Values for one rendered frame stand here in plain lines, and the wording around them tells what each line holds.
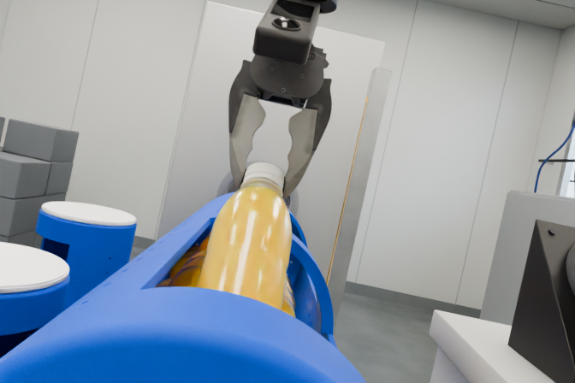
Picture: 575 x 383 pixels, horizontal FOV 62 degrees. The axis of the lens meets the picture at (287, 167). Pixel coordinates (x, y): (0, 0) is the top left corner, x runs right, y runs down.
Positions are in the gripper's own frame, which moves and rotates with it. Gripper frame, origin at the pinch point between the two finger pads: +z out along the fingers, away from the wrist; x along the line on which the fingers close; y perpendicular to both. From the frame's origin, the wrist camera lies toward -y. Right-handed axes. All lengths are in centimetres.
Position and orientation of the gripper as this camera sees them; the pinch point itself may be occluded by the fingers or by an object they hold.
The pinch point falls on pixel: (263, 180)
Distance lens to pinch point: 47.1
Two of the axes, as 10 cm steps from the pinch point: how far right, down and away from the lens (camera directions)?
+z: -2.1, 9.8, 0.2
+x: -9.8, -2.1, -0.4
